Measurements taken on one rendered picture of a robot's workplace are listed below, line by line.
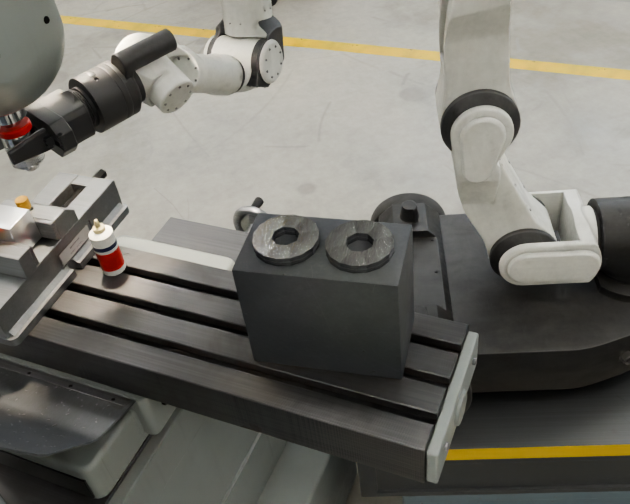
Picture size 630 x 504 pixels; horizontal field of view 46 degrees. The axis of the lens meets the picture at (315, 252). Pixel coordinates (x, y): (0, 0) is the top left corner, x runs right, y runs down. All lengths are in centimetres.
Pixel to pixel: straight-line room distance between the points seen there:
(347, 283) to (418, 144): 225
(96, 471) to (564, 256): 97
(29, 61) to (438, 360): 67
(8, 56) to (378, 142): 236
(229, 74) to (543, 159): 195
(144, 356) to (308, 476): 80
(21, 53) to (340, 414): 61
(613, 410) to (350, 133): 189
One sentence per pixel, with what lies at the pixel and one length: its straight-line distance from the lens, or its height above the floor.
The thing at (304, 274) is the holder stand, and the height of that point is 113.
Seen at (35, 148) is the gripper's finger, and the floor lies 124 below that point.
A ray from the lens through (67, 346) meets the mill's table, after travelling 122.
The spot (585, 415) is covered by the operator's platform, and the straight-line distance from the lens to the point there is 172.
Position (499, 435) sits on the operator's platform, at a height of 40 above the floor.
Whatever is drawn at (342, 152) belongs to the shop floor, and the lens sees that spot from 313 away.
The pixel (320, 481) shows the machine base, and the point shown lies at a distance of 185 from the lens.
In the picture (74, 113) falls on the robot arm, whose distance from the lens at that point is 111.
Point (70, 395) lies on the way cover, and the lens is 125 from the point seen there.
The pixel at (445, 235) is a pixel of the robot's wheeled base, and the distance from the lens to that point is 183.
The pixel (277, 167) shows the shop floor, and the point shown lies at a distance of 310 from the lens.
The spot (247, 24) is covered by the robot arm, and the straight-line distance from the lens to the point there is 138.
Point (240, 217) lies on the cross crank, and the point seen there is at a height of 67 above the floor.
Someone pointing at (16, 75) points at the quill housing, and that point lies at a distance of 98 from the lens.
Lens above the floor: 178
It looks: 42 degrees down
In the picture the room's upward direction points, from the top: 8 degrees counter-clockwise
